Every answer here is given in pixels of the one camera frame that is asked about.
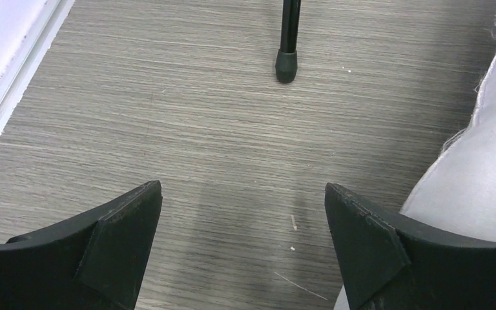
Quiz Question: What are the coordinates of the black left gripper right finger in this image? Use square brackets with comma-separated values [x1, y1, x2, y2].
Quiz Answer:
[325, 183, 496, 309]

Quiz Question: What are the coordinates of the aluminium frame rail left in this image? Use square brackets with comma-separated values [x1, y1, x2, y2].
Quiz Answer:
[0, 0, 74, 135]

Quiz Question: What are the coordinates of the black tripod stand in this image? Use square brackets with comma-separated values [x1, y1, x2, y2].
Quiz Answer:
[275, 0, 301, 84]

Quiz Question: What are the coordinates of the white pillow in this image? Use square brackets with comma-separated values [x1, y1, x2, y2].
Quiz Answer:
[335, 54, 496, 309]

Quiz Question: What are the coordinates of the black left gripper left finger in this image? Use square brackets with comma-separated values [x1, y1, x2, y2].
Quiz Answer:
[0, 181, 162, 309]

